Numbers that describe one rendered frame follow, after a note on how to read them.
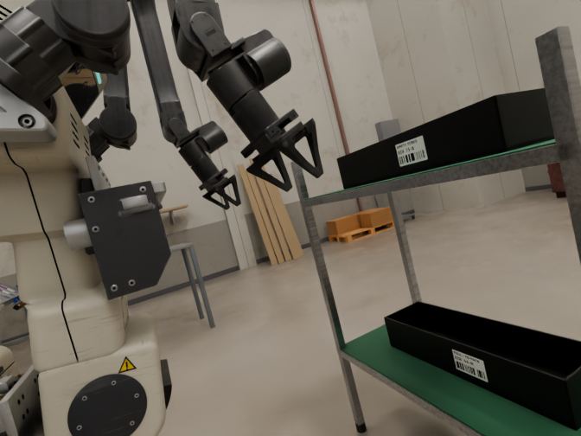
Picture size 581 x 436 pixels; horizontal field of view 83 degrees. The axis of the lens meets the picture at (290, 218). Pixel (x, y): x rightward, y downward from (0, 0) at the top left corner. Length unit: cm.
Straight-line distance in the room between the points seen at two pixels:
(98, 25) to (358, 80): 721
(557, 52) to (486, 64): 699
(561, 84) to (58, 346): 79
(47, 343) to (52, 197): 21
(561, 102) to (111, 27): 59
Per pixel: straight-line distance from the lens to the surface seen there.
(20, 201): 63
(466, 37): 741
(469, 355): 107
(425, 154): 89
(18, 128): 47
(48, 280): 63
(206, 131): 93
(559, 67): 61
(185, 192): 566
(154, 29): 102
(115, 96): 91
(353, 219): 619
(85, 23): 48
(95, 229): 55
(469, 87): 704
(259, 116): 49
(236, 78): 50
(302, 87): 681
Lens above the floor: 96
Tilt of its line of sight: 3 degrees down
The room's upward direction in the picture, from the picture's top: 14 degrees counter-clockwise
